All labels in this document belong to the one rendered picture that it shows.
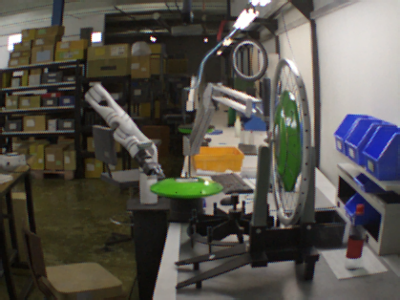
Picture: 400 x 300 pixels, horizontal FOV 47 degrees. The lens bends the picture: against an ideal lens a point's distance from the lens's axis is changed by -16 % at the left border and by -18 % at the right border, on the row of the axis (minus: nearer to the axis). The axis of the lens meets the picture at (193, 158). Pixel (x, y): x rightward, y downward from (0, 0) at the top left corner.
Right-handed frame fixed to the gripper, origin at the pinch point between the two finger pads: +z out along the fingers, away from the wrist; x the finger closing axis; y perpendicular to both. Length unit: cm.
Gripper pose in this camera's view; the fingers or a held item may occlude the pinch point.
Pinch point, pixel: (163, 177)
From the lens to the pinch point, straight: 248.0
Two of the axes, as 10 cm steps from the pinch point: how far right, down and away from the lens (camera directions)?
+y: -4.1, 7.4, 5.4
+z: 5.8, 6.6, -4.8
